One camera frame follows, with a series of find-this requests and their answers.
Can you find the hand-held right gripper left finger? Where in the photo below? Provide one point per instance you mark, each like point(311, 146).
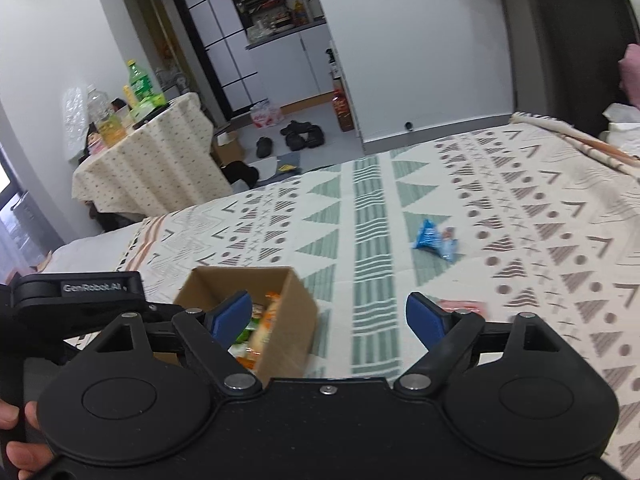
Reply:
point(231, 316)

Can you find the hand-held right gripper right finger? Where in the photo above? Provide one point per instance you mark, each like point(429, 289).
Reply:
point(425, 317)

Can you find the red snack packet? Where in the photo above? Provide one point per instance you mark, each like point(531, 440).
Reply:
point(462, 307)

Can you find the brown cardboard box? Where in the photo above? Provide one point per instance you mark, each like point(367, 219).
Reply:
point(295, 320)

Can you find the person's left hand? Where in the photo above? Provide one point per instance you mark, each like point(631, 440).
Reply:
point(27, 460)

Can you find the blue snack packet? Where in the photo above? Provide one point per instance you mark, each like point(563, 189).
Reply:
point(432, 239)

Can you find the patterned bedspread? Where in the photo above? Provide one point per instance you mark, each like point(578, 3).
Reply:
point(450, 185)

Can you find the black bag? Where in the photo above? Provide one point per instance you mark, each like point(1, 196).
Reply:
point(241, 174)

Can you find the table with dotted tablecloth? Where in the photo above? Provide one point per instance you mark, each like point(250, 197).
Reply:
point(160, 160)

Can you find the small cardboard box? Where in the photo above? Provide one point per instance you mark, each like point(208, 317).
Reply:
point(227, 146)

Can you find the clear plastic wrap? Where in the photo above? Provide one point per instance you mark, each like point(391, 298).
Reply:
point(74, 120)

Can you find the black slipper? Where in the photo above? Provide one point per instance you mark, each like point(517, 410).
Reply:
point(264, 146)
point(296, 130)
point(305, 140)

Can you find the clear bottle with yellow liquid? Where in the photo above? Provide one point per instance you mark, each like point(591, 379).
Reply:
point(107, 120)

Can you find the red and white plastic bag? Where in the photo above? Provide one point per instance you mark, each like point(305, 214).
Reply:
point(265, 114)

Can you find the green soda bottle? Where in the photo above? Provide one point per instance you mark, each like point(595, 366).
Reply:
point(142, 85)

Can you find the white kitchen cabinet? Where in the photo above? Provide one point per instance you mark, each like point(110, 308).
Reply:
point(295, 60)

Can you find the black framed sliding door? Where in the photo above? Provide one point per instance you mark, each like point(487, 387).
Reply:
point(215, 45)

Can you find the pink pillow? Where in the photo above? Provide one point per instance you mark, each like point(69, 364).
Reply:
point(631, 75)

